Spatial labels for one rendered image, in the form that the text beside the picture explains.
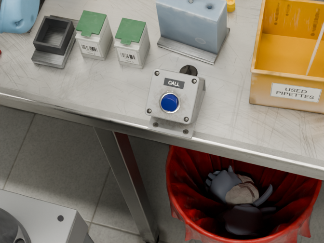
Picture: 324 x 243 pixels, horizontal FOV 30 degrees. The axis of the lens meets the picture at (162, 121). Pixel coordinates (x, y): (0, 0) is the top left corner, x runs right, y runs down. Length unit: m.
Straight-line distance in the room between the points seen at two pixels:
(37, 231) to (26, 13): 0.29
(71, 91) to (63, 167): 0.94
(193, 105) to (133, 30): 0.16
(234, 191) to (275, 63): 0.67
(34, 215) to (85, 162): 1.08
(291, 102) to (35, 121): 1.21
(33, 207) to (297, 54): 0.47
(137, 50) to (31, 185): 1.04
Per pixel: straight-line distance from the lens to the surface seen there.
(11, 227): 0.78
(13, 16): 0.70
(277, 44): 0.99
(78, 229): 0.84
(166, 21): 0.96
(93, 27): 0.96
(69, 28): 1.01
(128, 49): 0.94
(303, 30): 0.98
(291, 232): 1.35
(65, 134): 1.94
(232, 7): 1.02
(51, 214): 0.82
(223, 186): 1.58
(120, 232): 1.80
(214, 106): 0.94
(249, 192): 1.57
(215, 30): 0.92
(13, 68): 1.03
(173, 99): 0.86
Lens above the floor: 1.71
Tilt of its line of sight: 63 degrees down
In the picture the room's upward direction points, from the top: 11 degrees counter-clockwise
